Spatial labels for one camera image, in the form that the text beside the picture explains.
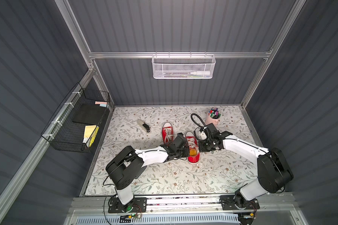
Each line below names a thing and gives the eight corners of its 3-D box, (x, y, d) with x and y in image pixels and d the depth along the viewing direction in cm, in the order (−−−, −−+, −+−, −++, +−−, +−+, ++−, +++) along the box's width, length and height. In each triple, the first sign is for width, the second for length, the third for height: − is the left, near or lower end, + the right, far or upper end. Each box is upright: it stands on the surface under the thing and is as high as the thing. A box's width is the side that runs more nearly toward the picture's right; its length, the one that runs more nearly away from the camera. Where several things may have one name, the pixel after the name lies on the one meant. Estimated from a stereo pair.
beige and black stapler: (136, 123, 112) (135, 119, 108) (139, 120, 113) (138, 116, 110) (147, 133, 105) (146, 130, 101) (151, 131, 107) (150, 127, 103)
